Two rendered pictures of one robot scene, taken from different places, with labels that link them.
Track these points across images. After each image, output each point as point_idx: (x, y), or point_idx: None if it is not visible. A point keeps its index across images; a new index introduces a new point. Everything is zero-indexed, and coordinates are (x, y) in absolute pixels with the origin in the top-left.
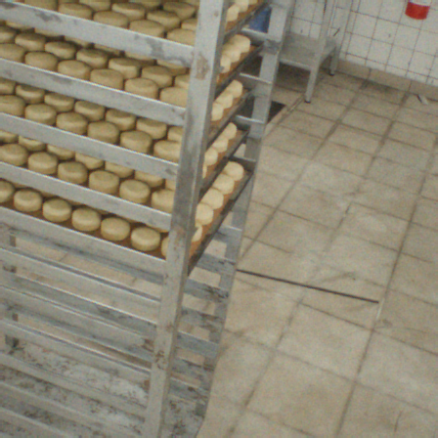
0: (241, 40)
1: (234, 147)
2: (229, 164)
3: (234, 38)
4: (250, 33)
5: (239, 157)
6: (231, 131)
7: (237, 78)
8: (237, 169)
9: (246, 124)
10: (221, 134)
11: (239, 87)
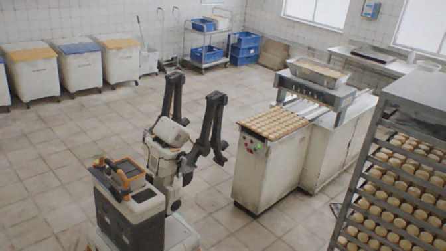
0: (362, 200)
1: (348, 225)
2: (343, 241)
3: (365, 202)
4: (357, 206)
5: (338, 244)
6: (350, 226)
7: (354, 223)
8: (340, 238)
9: (341, 232)
10: (354, 227)
11: (355, 214)
